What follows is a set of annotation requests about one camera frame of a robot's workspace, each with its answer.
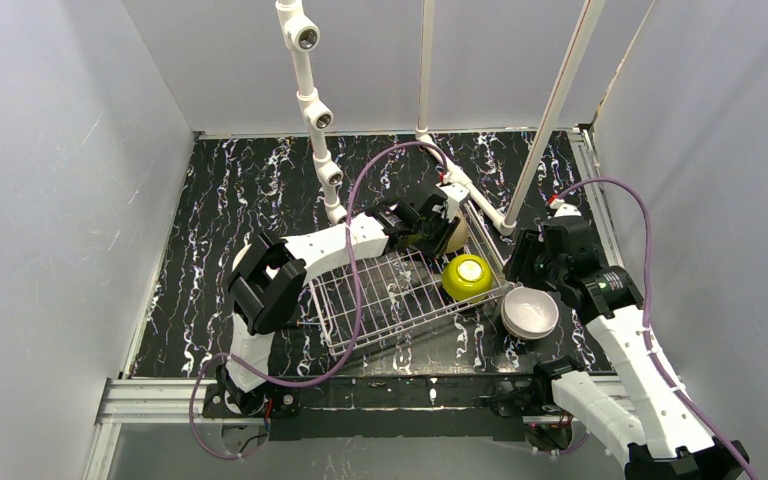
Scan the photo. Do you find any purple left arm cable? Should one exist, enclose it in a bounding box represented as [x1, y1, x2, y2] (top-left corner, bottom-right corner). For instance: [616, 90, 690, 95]
[187, 140, 455, 462]

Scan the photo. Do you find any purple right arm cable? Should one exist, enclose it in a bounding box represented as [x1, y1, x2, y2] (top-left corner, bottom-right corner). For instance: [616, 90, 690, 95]
[556, 177, 763, 480]

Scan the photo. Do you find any beige bowl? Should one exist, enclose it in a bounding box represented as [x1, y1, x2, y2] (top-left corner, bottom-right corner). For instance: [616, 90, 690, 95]
[444, 212, 469, 254]

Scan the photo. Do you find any pale grey bowl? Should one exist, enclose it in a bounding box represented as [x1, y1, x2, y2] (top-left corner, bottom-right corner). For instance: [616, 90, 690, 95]
[501, 286, 559, 340]

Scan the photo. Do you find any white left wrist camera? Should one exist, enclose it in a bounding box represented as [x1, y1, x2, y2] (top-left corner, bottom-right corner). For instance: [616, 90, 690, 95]
[438, 183, 470, 222]

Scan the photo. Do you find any yellow-green bowl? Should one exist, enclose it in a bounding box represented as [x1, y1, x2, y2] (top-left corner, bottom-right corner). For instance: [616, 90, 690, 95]
[442, 254, 493, 301]

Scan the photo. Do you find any white wire dish rack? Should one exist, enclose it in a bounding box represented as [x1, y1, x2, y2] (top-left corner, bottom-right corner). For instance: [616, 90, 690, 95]
[310, 202, 509, 357]

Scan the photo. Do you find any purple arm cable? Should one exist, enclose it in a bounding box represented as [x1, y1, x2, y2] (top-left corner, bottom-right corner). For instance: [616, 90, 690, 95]
[556, 177, 763, 480]
[187, 140, 455, 462]

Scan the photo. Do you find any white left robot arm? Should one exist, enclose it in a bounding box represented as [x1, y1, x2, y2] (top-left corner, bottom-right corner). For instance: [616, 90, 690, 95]
[216, 183, 468, 416]

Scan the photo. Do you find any white bowl with brown outside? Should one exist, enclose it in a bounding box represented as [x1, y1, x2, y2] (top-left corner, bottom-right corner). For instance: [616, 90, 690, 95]
[232, 244, 251, 268]

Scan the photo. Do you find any white PVC pipe frame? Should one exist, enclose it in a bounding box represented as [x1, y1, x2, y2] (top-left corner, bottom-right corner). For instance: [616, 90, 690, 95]
[270, 1, 607, 236]

